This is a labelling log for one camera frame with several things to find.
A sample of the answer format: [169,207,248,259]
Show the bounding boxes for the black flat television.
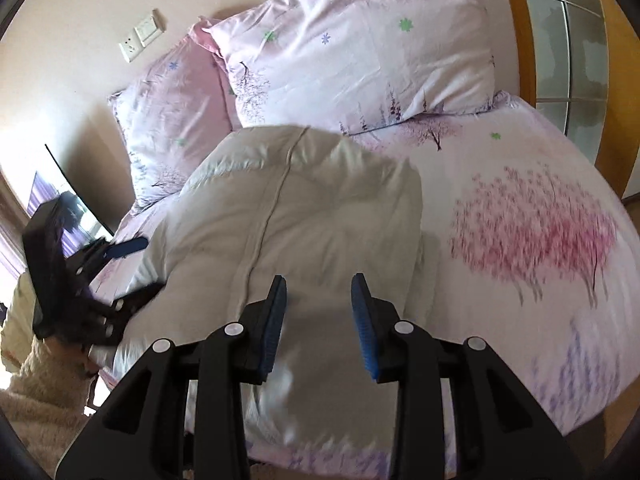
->
[26,146,113,257]

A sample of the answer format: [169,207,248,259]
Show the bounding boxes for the yellow floral bedding pile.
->
[1,272,36,374]

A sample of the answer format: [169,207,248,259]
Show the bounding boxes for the pink floral bed sheet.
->
[93,94,639,479]

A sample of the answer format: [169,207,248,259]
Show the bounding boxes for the white wall socket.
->
[118,32,143,63]

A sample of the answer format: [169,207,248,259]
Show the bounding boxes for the left floral pillow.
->
[108,18,239,214]

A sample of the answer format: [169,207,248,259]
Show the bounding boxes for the floral pillow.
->
[108,18,239,214]
[207,0,496,136]

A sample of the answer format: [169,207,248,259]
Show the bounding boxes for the right floral pillow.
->
[207,0,496,136]

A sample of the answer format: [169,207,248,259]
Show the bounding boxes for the white wall switch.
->
[134,10,164,48]

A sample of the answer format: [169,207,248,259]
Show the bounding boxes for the beige puffer jacket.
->
[93,126,422,453]

